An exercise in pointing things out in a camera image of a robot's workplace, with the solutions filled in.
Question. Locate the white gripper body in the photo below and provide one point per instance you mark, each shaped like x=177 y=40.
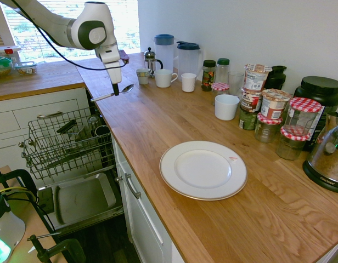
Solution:
x=111 y=64

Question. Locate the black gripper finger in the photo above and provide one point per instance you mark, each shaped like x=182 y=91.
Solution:
x=116 y=89

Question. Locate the silver metal spoon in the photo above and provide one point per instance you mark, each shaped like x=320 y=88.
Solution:
x=126 y=89

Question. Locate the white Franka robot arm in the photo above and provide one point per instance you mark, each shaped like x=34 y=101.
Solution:
x=59 y=30

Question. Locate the dishwasher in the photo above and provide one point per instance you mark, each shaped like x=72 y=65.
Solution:
x=84 y=197

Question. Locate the small patterned paper cup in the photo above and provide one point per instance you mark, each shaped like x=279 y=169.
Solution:
x=143 y=76

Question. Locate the glass french press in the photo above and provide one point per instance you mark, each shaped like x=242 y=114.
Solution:
x=150 y=64

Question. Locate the window with blinds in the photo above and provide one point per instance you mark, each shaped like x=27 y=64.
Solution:
x=125 y=27

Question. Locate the black mug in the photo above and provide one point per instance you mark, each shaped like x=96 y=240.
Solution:
x=102 y=131

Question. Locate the clear pitcher light blue lid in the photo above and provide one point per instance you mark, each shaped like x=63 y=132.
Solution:
x=164 y=54

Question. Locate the tall white ribbed cup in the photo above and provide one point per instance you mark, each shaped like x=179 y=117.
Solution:
x=188 y=82

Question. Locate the clear pitcher dark teal lid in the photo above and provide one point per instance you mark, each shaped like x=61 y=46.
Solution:
x=188 y=63

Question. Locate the clear container of nuts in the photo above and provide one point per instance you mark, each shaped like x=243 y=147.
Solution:
x=26 y=68

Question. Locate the silver cabinet knob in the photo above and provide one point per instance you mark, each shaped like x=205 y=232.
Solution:
x=118 y=179

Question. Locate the dark spice jar black lid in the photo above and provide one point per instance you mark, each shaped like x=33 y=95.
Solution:
x=208 y=76

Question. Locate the small jam jar checked lid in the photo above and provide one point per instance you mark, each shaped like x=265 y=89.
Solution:
x=220 y=87

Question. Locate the food container red clip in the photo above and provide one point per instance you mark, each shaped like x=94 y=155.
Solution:
x=7 y=51

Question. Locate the clear jar green lid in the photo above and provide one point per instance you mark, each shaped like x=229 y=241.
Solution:
x=223 y=69

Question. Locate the white corner cabinet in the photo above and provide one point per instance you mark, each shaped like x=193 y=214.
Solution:
x=10 y=115

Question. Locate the food container green lid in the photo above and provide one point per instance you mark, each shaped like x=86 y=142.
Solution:
x=1 y=67

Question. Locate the wide white cup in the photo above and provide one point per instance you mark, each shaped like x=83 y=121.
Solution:
x=226 y=108

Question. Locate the white plate gold rim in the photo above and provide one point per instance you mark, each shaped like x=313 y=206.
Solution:
x=203 y=170

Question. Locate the clear glass tumbler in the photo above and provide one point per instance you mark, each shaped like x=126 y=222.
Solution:
x=236 y=82

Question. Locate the dark metal C-clamp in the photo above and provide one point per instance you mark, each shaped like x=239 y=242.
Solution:
x=19 y=175
x=67 y=248

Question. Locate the green food can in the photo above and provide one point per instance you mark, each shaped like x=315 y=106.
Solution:
x=246 y=122

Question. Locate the red label oatmeal cup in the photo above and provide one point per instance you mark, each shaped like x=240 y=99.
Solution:
x=250 y=101

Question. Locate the white base cabinet with drawer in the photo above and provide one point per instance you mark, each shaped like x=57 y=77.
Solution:
x=147 y=224

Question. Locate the oatmeal cup foil lid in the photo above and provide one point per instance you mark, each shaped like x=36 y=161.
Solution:
x=256 y=78

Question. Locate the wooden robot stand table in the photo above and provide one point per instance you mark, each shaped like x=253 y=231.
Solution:
x=33 y=222

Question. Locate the oatmeal cup brown lid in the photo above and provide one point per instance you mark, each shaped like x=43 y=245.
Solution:
x=273 y=105

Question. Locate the black shaker bottle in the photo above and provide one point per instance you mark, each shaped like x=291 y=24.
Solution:
x=276 y=76

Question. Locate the large jam jar checked lid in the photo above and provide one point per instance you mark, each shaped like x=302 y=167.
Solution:
x=302 y=115

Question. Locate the black protein powder tub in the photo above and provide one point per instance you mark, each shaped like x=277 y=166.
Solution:
x=321 y=90

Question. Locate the stainless steel electric kettle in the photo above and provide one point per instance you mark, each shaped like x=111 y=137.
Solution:
x=326 y=156

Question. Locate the brown wrist camera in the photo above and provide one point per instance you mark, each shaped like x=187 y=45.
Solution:
x=124 y=56

